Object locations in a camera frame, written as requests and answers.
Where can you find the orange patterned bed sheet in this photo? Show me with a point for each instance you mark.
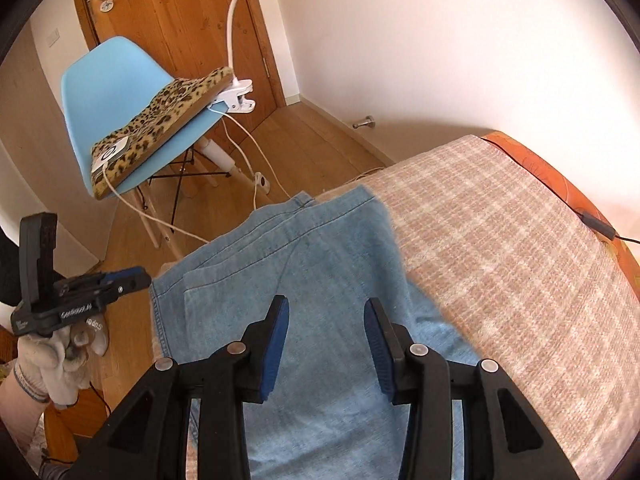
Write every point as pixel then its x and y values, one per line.
pixel 560 180

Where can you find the silver door lock plate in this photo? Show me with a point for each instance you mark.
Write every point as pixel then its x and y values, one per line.
pixel 107 6

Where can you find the leopard print cushion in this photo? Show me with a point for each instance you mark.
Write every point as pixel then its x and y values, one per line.
pixel 165 110

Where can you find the light blue plastic chair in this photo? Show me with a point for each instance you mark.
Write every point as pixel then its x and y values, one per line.
pixel 102 90

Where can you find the person's left hand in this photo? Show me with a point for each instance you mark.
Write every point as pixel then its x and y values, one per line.
pixel 52 360

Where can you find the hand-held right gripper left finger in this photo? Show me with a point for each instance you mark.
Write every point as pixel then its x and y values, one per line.
pixel 276 340

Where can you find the white plastic tube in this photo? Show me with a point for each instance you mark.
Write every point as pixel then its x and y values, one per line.
pixel 215 154

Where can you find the white light switch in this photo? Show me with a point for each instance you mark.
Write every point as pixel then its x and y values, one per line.
pixel 54 36

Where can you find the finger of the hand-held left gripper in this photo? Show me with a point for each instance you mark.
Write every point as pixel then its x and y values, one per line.
pixel 132 289
pixel 125 275

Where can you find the white clip lamp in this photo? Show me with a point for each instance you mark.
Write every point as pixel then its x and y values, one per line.
pixel 232 25

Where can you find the beige plaid blanket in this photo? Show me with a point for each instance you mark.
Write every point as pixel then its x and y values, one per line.
pixel 525 260

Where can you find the wooden door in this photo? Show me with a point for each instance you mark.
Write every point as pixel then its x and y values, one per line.
pixel 190 20

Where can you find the metal door stopper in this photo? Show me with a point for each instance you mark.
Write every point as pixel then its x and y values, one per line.
pixel 365 122

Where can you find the small white square device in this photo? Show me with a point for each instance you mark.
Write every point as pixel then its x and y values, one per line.
pixel 111 152

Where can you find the person's left forearm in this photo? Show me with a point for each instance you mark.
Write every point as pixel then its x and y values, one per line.
pixel 17 405

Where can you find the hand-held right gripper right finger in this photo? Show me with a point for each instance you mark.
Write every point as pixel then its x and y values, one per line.
pixel 376 345

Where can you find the light blue denim pants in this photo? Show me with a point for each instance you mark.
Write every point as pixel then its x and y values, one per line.
pixel 330 255

